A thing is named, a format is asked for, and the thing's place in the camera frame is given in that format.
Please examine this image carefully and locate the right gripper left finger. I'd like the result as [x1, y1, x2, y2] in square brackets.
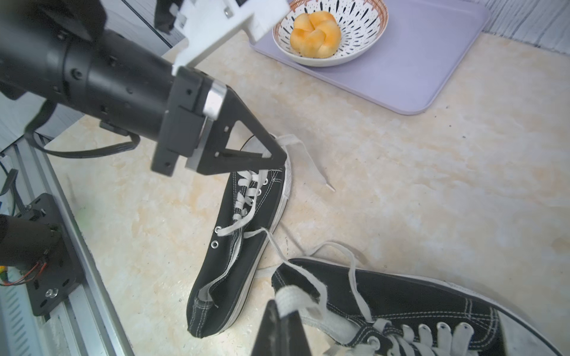
[251, 300, 284, 356]

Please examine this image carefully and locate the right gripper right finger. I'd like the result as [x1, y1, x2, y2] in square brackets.
[284, 311, 312, 356]

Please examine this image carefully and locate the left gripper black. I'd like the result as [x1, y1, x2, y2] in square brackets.
[151, 68, 287, 177]

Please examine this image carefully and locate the black canvas sneaker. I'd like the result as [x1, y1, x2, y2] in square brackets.
[272, 241, 560, 355]
[186, 160, 292, 338]

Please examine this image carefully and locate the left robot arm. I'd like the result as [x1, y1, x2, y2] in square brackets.
[1, 1, 287, 176]

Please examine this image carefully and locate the patterned ceramic bowl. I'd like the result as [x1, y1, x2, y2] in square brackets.
[273, 0, 389, 67]

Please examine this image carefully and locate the yellow bread roll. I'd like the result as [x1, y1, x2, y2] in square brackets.
[290, 11, 341, 59]

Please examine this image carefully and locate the lavender tray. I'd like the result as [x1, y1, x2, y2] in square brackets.
[252, 1, 490, 115]

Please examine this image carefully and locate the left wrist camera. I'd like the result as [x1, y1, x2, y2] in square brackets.
[154, 0, 290, 76]

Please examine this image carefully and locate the aluminium front rail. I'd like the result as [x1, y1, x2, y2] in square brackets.
[1, 138, 134, 355]

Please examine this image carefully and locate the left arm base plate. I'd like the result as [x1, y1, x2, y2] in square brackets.
[16, 193, 84, 317]

